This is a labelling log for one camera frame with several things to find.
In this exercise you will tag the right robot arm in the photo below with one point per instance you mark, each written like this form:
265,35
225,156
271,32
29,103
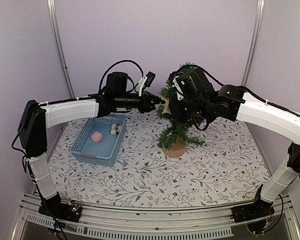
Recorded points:
197,99

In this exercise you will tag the aluminium frame post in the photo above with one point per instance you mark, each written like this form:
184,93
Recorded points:
260,5
52,12

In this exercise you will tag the front aluminium rail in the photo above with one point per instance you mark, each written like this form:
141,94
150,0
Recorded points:
105,222

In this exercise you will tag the beige burlap bow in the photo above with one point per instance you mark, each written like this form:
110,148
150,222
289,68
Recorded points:
164,106

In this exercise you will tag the wooden tree base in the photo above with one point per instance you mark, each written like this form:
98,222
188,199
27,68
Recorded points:
177,149

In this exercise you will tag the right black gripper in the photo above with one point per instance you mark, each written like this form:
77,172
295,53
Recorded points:
176,112

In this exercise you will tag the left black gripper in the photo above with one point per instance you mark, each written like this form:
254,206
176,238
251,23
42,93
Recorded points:
146,104

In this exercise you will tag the white cotton boll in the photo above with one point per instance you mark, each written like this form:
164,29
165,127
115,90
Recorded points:
115,129

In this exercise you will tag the pink pompom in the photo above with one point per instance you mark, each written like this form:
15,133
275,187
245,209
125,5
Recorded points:
96,137

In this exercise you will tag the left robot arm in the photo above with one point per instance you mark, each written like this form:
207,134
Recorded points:
38,117

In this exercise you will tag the right aluminium frame post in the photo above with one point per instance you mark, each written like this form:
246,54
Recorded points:
260,5

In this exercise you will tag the floral table mat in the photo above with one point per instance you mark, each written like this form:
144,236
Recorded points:
228,168

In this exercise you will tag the left aluminium frame post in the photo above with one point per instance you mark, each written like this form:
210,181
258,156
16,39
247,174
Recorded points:
52,12

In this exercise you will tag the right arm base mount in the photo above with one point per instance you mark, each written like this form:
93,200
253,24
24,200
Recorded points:
257,209

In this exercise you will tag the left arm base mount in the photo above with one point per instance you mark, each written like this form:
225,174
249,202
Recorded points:
54,207

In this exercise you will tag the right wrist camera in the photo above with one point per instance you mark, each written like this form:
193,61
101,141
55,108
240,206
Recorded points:
169,81

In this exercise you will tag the small green christmas tree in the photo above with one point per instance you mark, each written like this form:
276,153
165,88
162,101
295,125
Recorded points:
177,128

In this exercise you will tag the light blue plastic basket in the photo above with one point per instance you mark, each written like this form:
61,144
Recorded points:
103,153

